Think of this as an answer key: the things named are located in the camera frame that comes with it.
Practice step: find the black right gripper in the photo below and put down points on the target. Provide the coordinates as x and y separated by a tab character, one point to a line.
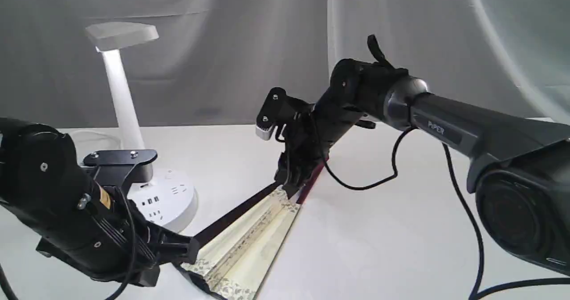
309	137

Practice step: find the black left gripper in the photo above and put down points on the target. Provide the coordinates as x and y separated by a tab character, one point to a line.
107	240

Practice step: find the folding paper fan dark ribs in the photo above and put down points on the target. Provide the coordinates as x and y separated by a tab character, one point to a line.
238	250

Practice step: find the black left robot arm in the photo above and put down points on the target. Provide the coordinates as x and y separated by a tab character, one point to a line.
36	158

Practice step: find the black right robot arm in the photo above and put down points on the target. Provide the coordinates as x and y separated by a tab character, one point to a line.
519	168

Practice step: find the white desk lamp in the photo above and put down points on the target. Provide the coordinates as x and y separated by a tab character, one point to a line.
165	197

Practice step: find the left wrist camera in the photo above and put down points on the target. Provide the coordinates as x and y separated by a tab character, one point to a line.
121	168

